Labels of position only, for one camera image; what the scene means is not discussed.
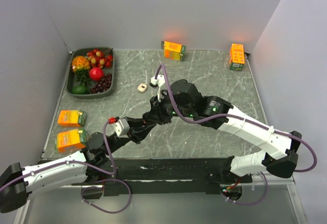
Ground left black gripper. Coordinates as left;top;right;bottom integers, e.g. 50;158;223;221
104;116;156;155

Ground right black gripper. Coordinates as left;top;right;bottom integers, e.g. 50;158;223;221
146;89;194;125

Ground beige earbud charging case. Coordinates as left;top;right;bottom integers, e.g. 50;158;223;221
137;83;148;93

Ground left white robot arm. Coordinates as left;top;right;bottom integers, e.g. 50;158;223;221
1;117;156;213

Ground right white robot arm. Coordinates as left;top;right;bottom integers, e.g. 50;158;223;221
145;75;300;182

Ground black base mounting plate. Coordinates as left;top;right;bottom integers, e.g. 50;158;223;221
68;157;252;196

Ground dark purple grape bunch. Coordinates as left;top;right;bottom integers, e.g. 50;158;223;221
90;73;112;94

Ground orange juice box left lower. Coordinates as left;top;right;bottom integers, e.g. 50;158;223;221
56;128;89;153

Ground orange juice box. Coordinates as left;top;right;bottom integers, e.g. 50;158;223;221
161;41;186;61
57;110;87;127
229;43;245;71
56;128;89;153

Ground red apple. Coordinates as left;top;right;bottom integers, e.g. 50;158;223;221
89;68;104;82

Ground orange juice box back centre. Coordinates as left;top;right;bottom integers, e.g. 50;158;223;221
161;41;186;61

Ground green avocado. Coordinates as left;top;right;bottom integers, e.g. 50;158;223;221
71;85;89;95

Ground orange juice box left upper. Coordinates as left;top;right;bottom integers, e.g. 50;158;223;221
57;110;87;127

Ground dark grey fruit tray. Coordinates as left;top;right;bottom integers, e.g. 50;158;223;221
65;47;115;99

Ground red cherry bunch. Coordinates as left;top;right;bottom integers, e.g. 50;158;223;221
86;48;113;69

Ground orange yellow flower pineapple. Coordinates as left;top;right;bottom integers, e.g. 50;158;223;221
72;56;91;86

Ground orange juice box back right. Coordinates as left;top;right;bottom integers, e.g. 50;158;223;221
229;43;245;71

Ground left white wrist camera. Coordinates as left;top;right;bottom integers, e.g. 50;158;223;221
108;117;130;138

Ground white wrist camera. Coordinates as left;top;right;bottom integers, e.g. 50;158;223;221
150;75;167;102
108;117;130;138

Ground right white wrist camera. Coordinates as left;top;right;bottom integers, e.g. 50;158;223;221
150;75;167;102

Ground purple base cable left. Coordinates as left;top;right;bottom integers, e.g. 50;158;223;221
81;178;132;214

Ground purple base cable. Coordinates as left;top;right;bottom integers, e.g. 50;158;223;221
81;178;132;214
221;171;269;206

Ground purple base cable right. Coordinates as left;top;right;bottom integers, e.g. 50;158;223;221
221;171;269;206

